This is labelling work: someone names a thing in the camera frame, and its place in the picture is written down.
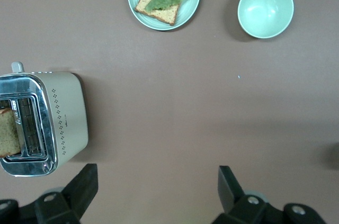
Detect brown table cover mat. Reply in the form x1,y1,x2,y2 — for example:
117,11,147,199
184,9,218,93
0,0,339,224

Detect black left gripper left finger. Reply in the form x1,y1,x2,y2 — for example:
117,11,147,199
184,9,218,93
0,163,99,224

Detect beige chrome toaster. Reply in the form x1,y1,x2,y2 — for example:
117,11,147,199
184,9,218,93
0,61,90,177

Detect pale green plate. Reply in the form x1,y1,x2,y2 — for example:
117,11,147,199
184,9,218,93
127,0,201,32

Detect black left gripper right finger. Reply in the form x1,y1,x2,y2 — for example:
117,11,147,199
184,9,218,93
213,165,327,224

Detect brown toast slice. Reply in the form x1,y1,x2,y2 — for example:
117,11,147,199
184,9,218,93
0,107,22,159

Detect pale green bowl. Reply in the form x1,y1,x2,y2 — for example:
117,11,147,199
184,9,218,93
237,0,295,40

